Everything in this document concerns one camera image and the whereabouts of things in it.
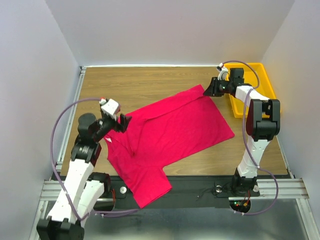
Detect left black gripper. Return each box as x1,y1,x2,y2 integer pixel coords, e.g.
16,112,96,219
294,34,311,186
94,103,132,140

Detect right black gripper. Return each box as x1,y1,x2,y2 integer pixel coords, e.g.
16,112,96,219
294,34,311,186
202,76,233,97

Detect red t shirt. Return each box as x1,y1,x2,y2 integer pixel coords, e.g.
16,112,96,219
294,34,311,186
104,85,234,208

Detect yellow plastic bin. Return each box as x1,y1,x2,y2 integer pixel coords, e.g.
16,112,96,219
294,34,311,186
224,62,277,119

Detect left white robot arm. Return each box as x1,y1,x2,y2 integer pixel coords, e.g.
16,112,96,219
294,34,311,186
36,113,132,240

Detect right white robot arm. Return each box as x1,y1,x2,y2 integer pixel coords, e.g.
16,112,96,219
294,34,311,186
203,64,281,195

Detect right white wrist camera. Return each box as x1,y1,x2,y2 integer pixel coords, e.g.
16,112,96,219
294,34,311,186
216,62,229,81

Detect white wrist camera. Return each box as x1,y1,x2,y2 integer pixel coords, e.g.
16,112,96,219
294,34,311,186
99,98,121,120
216,62,229,81

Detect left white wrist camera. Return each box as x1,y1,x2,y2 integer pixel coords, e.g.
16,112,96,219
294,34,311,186
99,98,121,120

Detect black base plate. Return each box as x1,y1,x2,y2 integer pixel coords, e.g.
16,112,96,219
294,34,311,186
93,174,260,216

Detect aluminium frame rail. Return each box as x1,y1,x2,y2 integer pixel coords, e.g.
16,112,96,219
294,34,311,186
28,66,87,240

